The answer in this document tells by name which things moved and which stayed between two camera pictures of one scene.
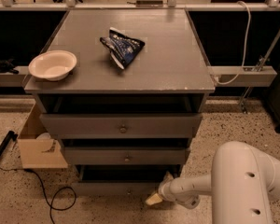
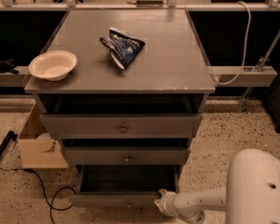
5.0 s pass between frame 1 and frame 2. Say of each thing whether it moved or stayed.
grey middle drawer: stayed
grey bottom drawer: moved
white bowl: stayed
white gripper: moved
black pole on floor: stayed
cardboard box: stayed
